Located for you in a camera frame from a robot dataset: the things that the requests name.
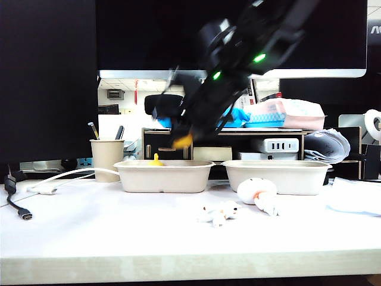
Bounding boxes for small beige box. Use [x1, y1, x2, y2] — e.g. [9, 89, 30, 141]
[193, 146, 233, 161]

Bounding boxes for blue wet wipes pack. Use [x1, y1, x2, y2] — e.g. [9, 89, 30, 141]
[156, 107, 250, 129]

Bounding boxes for pink tissue pack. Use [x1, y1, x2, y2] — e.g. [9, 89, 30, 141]
[242, 98, 327, 129]

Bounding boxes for silver power strip with socket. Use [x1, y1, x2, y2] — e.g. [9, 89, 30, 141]
[19, 157, 95, 173]

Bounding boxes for black AOC monitor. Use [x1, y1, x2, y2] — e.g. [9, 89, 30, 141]
[279, 20, 381, 132]

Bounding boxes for silver metal plate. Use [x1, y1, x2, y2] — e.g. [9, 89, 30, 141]
[338, 114, 366, 128]

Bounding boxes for rolled grey papers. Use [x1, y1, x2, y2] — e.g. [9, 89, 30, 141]
[303, 128, 351, 164]

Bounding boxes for white tape roll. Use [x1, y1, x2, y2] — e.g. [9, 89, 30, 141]
[363, 108, 381, 133]

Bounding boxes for beige paper pulp box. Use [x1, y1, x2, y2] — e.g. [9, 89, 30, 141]
[113, 160, 216, 193]
[221, 160, 333, 196]

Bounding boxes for white cardboard carton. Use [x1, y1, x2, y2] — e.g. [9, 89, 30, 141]
[236, 79, 258, 108]

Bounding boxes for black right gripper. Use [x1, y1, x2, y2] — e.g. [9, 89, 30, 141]
[171, 67, 254, 141]

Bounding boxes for white cable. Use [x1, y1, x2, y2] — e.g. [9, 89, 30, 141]
[26, 167, 122, 196]

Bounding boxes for pencil with silver tip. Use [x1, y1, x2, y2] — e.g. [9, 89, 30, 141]
[87, 121, 100, 141]

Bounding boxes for black USB-C cable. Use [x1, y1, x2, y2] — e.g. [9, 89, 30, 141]
[4, 171, 34, 222]

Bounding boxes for white paper sheets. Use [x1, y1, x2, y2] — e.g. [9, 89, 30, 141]
[324, 176, 381, 217]

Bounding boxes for white multi-port charger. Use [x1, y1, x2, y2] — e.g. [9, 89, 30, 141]
[263, 138, 299, 153]

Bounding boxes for black box-shaped device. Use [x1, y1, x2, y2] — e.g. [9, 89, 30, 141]
[360, 144, 381, 181]

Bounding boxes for beige paper cup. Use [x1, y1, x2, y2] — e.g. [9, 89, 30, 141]
[89, 139, 125, 183]

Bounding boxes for white round-head doll orange collar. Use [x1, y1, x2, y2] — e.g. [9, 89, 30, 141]
[236, 177, 280, 217]

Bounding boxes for flat white box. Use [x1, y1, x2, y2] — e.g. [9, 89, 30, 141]
[238, 151, 298, 161]

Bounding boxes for dark monitor with silver base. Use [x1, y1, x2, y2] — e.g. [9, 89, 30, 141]
[0, 0, 99, 179]

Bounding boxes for wooden black desk organizer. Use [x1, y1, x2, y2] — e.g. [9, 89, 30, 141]
[141, 127, 362, 180]

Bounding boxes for round yellow rubber duck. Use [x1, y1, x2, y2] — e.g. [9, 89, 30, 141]
[171, 133, 194, 150]

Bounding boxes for black round plug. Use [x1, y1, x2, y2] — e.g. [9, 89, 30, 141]
[60, 157, 78, 171]

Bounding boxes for large black silver-bezel monitor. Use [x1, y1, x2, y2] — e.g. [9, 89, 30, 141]
[95, 0, 367, 79]

